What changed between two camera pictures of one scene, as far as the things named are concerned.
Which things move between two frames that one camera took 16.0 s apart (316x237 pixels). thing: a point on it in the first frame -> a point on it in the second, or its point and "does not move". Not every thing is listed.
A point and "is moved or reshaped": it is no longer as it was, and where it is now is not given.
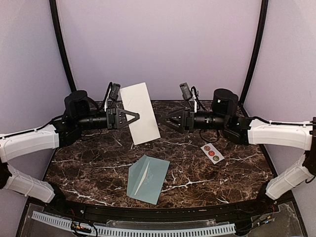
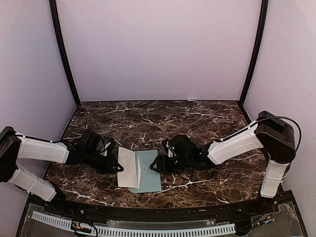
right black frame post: [264, 13] does not move
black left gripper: [118, 124] -> [108, 167]
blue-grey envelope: [146, 177] is moved or reshaped
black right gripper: [188, 125] -> [162, 164]
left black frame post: [53, 8] does not move
